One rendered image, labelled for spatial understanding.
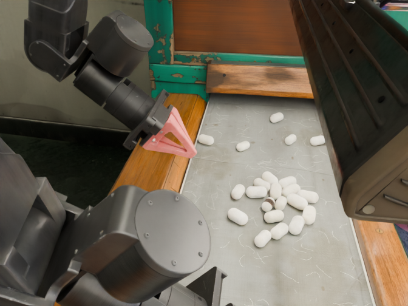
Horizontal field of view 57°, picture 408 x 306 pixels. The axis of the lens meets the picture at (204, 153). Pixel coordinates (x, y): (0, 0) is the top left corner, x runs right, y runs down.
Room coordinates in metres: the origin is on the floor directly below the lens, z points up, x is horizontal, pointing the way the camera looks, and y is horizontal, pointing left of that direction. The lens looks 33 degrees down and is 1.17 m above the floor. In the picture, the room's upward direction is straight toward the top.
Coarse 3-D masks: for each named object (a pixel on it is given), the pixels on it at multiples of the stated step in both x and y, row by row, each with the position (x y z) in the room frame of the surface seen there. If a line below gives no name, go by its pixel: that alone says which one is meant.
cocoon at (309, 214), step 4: (304, 208) 0.48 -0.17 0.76; (308, 208) 0.47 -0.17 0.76; (312, 208) 0.47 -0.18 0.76; (304, 212) 0.47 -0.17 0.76; (308, 212) 0.46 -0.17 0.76; (312, 212) 0.46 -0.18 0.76; (304, 216) 0.46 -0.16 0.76; (308, 216) 0.46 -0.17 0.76; (312, 216) 0.46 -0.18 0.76; (308, 220) 0.45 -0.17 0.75; (312, 220) 0.45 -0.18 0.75; (308, 224) 0.45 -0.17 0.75
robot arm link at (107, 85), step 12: (84, 60) 0.51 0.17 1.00; (96, 60) 0.49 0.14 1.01; (84, 72) 0.49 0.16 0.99; (96, 72) 0.49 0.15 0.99; (108, 72) 0.50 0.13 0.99; (84, 84) 0.48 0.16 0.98; (96, 84) 0.48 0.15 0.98; (108, 84) 0.49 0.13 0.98; (96, 96) 0.48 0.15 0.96; (108, 96) 0.48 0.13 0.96
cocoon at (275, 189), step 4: (272, 184) 0.55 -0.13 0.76; (276, 184) 0.54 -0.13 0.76; (272, 188) 0.53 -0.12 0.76; (276, 188) 0.53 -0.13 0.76; (280, 188) 0.53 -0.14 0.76; (272, 192) 0.52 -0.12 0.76; (276, 192) 0.52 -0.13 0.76; (280, 192) 0.52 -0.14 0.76; (272, 196) 0.52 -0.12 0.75; (276, 196) 0.52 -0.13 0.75
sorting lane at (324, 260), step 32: (224, 128) 0.79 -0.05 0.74; (256, 128) 0.79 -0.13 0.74; (288, 128) 0.79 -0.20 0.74; (320, 128) 0.79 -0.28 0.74; (192, 160) 0.65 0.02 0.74; (224, 160) 0.65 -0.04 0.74; (256, 160) 0.65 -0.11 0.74; (288, 160) 0.65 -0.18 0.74; (320, 160) 0.65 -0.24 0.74; (192, 192) 0.54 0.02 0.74; (224, 192) 0.54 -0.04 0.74; (320, 192) 0.54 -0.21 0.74; (224, 224) 0.46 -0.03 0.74; (256, 224) 0.46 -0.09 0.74; (288, 224) 0.46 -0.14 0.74; (320, 224) 0.46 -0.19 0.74; (352, 224) 0.46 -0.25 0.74; (224, 256) 0.39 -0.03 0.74; (256, 256) 0.39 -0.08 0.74; (288, 256) 0.39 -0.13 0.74; (320, 256) 0.39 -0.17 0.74; (352, 256) 0.39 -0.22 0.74; (224, 288) 0.33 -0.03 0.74; (256, 288) 0.33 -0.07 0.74; (288, 288) 0.33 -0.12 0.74; (320, 288) 0.33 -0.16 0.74; (352, 288) 0.33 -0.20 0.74
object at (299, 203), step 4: (288, 196) 0.51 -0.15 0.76; (292, 196) 0.51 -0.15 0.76; (296, 196) 0.50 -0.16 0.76; (300, 196) 0.51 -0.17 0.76; (288, 200) 0.50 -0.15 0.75; (292, 200) 0.50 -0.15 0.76; (296, 200) 0.50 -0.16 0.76; (300, 200) 0.49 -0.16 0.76; (304, 200) 0.49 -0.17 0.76; (292, 204) 0.50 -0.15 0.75; (296, 204) 0.49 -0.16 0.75; (300, 204) 0.49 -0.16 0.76; (304, 204) 0.49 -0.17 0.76; (296, 208) 0.49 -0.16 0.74; (300, 208) 0.49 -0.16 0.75
